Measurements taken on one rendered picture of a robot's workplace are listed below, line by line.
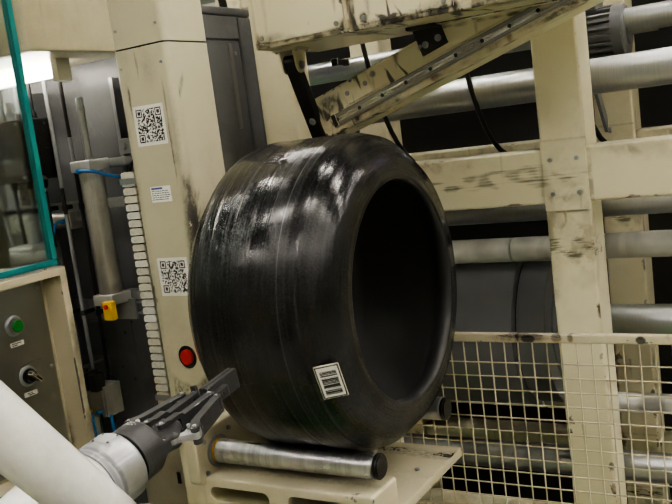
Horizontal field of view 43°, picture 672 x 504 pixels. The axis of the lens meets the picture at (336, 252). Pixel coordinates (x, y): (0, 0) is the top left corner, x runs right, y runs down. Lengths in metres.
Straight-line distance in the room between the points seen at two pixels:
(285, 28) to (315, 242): 0.61
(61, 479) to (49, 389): 0.97
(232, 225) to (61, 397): 0.60
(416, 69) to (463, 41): 0.11
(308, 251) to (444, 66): 0.61
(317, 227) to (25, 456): 0.65
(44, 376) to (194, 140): 0.54
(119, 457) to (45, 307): 0.74
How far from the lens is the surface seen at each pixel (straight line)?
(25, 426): 0.79
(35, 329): 1.73
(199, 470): 1.61
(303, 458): 1.51
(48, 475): 0.80
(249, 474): 1.60
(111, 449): 1.07
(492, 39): 1.71
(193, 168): 1.63
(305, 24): 1.75
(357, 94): 1.84
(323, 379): 1.31
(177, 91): 1.62
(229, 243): 1.36
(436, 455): 1.73
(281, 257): 1.29
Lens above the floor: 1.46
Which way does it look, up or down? 8 degrees down
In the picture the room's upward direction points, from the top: 7 degrees counter-clockwise
